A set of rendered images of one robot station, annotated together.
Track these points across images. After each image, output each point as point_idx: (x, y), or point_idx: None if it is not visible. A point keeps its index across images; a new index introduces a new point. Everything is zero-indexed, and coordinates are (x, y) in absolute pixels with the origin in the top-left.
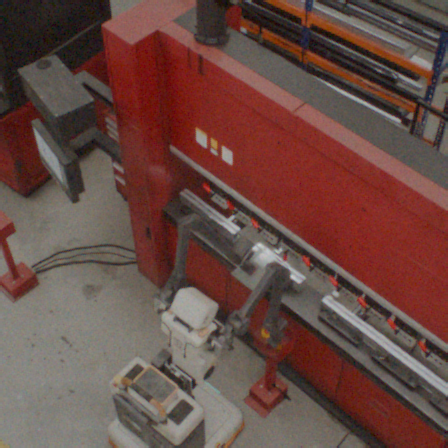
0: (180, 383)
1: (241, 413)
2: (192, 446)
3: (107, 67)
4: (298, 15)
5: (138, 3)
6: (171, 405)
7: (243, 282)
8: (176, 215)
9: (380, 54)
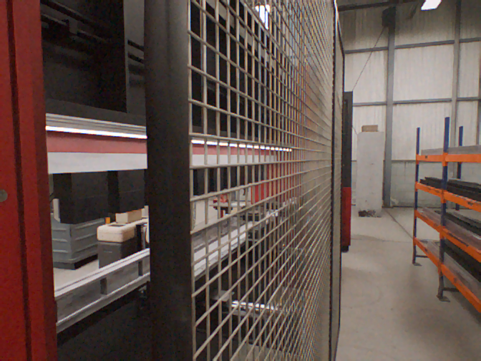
0: (138, 224)
1: None
2: (108, 263)
3: (343, 200)
4: (441, 160)
5: (436, 238)
6: (121, 223)
7: (213, 203)
8: None
9: (472, 160)
